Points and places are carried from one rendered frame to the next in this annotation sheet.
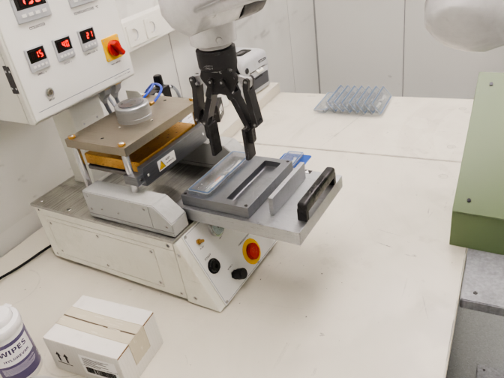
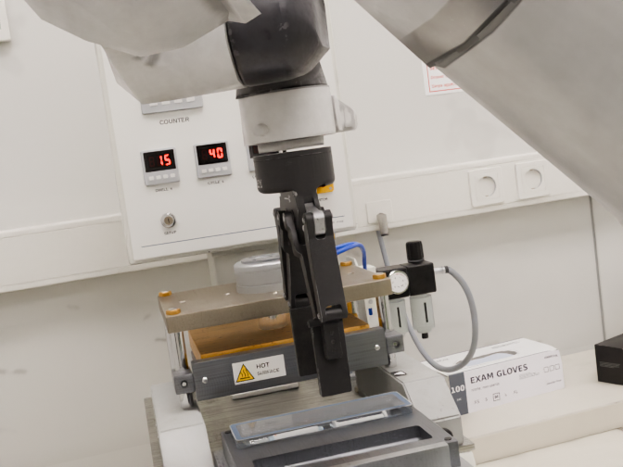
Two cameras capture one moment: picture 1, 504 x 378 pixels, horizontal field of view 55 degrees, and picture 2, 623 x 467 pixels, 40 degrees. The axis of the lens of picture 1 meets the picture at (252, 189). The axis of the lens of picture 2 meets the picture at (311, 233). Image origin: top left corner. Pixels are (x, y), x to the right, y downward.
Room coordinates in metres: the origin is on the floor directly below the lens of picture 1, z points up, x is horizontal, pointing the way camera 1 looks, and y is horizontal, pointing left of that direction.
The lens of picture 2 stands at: (0.32, -0.54, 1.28)
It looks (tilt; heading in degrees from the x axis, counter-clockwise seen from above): 6 degrees down; 43
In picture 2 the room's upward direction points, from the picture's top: 8 degrees counter-clockwise
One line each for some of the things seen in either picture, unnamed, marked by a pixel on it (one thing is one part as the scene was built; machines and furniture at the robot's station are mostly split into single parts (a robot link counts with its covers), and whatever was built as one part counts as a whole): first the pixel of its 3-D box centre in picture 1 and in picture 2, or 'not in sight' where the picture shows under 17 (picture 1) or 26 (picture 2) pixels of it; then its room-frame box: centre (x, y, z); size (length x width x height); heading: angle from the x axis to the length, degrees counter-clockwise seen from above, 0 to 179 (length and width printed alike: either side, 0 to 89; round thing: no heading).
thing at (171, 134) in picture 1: (142, 133); (278, 320); (1.07, 0.23, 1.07); 0.22 x 0.17 x 0.10; 146
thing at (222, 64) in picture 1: (219, 70); (298, 196); (0.91, 0.03, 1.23); 0.08 x 0.08 x 0.09
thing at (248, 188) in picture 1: (238, 181); (332, 447); (0.91, 0.03, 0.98); 0.20 x 0.17 x 0.03; 146
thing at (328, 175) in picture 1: (317, 192); not in sight; (0.81, -0.13, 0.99); 0.15 x 0.02 x 0.04; 146
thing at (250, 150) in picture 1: (248, 142); (331, 357); (0.89, -0.01, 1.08); 0.03 x 0.01 x 0.07; 147
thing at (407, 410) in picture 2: (222, 175); (322, 424); (0.94, 0.06, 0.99); 0.18 x 0.06 x 0.02; 146
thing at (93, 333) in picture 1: (104, 340); not in sight; (0.70, 0.34, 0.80); 0.19 x 0.13 x 0.09; 59
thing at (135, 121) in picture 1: (133, 123); (281, 300); (1.09, 0.25, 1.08); 0.31 x 0.24 x 0.13; 146
